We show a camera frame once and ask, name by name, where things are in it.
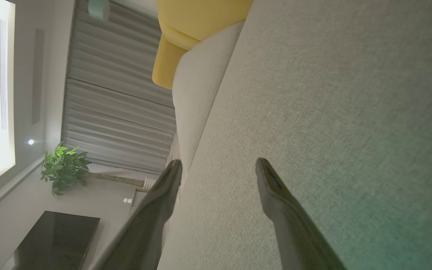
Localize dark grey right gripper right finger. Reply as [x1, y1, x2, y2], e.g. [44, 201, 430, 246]
[255, 157, 347, 270]

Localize grey pleated curtain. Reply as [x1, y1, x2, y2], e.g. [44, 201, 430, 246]
[61, 0, 177, 175]

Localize green leafy house plant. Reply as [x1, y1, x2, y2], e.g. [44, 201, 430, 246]
[40, 142, 146, 198]

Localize black glossy television screen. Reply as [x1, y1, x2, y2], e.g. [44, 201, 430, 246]
[2, 211, 101, 270]

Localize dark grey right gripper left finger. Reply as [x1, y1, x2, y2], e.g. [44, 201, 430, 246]
[88, 159, 183, 270]

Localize grey fabric sofa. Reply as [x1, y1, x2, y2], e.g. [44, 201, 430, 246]
[156, 0, 432, 270]

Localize yellow cushion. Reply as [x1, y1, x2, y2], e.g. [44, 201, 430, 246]
[152, 0, 254, 90]

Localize mint green lamp shade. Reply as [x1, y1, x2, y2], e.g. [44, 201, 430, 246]
[88, 0, 111, 21]

